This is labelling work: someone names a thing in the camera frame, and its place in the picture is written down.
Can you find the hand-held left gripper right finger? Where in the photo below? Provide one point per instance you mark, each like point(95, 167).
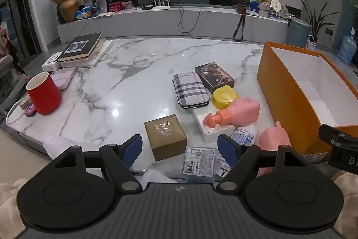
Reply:
point(226, 148)

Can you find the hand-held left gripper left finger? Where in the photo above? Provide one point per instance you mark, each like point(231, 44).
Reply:
point(132, 148)

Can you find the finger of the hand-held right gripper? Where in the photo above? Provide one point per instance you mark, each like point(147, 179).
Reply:
point(332, 135)

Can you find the white tube with blue print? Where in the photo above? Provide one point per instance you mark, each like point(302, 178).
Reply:
point(243, 136)

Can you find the pink spout bottle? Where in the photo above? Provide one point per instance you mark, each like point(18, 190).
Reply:
point(272, 141)

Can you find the plaid zip case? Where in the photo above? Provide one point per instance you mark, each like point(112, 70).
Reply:
point(191, 90)

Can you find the orange cardboard box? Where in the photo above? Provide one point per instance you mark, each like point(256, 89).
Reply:
point(279, 93)

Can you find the white rectangular soap box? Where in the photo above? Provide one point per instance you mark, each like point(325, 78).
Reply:
point(207, 134)

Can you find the barcode label box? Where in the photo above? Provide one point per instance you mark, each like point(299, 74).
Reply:
point(199, 163)

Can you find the gold square box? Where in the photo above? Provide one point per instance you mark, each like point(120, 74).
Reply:
point(166, 138)

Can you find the pink pump bottle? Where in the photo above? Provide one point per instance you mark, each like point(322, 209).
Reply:
point(240, 111)

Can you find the yellow round container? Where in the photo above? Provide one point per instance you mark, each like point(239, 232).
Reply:
point(225, 97)

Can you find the dark printed tin box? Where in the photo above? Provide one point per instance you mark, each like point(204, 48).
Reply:
point(214, 75)

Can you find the white cloth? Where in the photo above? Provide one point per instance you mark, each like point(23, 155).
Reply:
point(56, 148)

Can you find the blue water jug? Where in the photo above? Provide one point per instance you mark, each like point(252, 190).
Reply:
point(346, 50)

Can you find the small gift bag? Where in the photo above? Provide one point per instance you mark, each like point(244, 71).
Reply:
point(310, 43)

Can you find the stack of magazines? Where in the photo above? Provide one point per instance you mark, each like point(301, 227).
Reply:
point(99, 55)

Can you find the pink compact case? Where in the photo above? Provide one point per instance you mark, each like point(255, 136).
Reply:
point(64, 76)

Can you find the red cup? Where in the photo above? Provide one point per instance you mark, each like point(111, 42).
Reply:
point(46, 96)

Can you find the small blue red tin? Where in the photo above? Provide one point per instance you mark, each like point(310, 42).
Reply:
point(30, 111)

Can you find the grey trash can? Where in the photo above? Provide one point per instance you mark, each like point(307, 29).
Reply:
point(298, 31)

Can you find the tall leafy potted plant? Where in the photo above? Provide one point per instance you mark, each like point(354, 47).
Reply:
point(317, 23)

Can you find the black book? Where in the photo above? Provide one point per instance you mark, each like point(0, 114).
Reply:
point(79, 45)

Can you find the small white box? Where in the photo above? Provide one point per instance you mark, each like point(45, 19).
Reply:
point(51, 61)

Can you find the pearl headband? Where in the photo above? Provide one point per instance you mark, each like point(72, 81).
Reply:
point(11, 115)

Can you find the marble media console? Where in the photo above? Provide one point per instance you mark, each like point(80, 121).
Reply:
point(156, 23)

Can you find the beige cloth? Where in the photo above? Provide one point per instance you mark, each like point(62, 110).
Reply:
point(8, 199)

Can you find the white round fan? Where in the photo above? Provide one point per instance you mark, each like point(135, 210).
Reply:
point(276, 5)

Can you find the red gift box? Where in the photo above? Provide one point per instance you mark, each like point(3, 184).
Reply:
point(114, 6)

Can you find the white router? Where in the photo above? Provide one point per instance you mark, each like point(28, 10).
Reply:
point(161, 7)

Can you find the blue snack bag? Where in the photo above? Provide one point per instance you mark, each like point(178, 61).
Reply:
point(84, 12)

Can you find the gold vase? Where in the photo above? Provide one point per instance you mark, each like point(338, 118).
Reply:
point(69, 9)

